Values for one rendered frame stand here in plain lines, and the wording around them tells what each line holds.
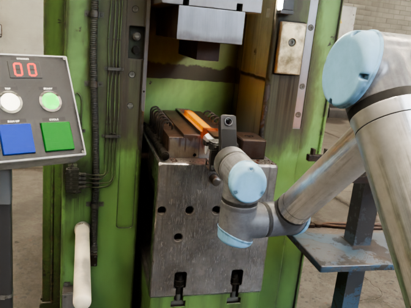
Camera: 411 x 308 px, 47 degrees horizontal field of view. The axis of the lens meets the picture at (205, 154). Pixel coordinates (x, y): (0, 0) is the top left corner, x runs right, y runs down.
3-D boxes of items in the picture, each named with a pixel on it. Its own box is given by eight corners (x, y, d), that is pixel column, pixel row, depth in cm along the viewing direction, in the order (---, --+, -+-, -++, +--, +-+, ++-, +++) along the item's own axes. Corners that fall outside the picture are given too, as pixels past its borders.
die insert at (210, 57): (218, 62, 150) (220, 42, 149) (196, 60, 148) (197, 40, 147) (197, 55, 178) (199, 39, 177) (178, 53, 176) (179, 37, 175)
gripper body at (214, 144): (203, 164, 136) (213, 179, 125) (206, 135, 134) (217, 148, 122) (228, 165, 138) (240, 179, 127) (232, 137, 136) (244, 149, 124)
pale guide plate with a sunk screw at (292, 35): (299, 75, 160) (307, 24, 156) (275, 73, 158) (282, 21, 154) (297, 74, 162) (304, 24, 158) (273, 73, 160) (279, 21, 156)
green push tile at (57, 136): (75, 148, 120) (69, 120, 122) (46, 151, 115) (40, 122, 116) (72, 150, 122) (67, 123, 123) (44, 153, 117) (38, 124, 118)
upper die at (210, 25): (241, 44, 140) (245, 11, 138) (176, 39, 135) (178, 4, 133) (207, 40, 180) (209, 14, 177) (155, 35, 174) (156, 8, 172)
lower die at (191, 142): (229, 159, 149) (232, 132, 147) (167, 157, 144) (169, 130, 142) (199, 130, 188) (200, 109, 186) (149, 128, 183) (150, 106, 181)
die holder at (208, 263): (261, 291, 158) (279, 165, 147) (149, 297, 149) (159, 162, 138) (217, 224, 211) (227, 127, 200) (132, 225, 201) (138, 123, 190)
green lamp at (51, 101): (59, 110, 120) (59, 94, 119) (40, 110, 119) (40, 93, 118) (60, 109, 123) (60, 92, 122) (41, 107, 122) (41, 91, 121)
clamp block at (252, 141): (265, 159, 152) (267, 140, 151) (240, 159, 150) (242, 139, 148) (252, 150, 164) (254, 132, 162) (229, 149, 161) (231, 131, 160)
